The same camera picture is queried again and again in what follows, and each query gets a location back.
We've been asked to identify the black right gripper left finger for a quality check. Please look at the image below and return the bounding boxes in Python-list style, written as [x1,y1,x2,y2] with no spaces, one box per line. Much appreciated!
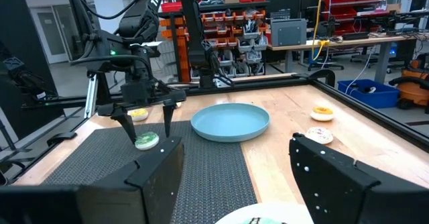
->
[0,135,185,224]

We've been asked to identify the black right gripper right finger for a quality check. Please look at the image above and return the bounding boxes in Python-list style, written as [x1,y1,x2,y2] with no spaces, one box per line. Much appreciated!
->
[289,132,429,224]

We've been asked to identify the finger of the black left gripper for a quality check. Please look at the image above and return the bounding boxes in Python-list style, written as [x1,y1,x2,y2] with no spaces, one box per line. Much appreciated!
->
[163,100,177,138]
[110,111,138,144]

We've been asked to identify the small green frosted donut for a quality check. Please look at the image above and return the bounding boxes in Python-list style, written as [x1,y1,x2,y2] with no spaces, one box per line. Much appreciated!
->
[134,131,160,151]

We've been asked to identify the small orange frosted donut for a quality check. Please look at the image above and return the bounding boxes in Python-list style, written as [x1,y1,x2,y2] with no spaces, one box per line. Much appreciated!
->
[310,106,334,122]

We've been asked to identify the large mint chocolate-drizzled donut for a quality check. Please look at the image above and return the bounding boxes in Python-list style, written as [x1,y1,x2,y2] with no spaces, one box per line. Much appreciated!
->
[241,217,289,224]

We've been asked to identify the silver aluminium extrusion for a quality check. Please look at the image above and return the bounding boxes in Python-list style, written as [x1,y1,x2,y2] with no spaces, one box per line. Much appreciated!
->
[83,74,99,119]

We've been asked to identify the light blue round plate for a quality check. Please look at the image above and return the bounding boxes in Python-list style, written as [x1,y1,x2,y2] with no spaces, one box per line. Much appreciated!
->
[190,103,271,143]

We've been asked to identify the grey woven placemat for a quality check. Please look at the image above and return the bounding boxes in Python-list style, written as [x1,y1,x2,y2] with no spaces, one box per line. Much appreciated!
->
[42,120,258,224]

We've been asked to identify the small white sprinkled donut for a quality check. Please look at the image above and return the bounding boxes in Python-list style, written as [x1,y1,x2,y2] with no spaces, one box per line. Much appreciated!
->
[304,127,334,145]

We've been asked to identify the blue plastic bin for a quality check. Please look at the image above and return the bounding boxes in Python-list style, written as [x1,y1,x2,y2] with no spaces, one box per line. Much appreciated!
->
[337,78,402,109]

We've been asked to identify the orange parts drawer shelf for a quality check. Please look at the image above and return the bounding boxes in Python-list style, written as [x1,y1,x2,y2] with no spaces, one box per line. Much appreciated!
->
[159,1,272,82]

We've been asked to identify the white round plate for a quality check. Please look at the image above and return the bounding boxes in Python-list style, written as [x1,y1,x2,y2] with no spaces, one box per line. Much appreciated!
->
[214,202,314,224]

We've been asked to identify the orange shop vacuum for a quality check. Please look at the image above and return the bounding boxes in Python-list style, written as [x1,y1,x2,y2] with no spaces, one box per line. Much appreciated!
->
[388,59,429,110]

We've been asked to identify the wooden workbench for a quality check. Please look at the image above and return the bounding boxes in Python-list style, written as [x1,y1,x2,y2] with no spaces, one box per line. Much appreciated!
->
[267,32,429,84]

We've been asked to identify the black aluminium table frame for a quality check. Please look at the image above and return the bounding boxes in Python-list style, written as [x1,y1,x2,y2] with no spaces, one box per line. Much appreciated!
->
[0,0,429,184]

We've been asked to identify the white cable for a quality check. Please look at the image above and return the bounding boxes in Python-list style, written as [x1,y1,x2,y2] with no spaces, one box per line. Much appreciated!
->
[344,45,377,95]

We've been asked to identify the yellow cable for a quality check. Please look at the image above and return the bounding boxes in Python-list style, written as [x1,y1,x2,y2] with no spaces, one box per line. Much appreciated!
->
[311,0,331,61]

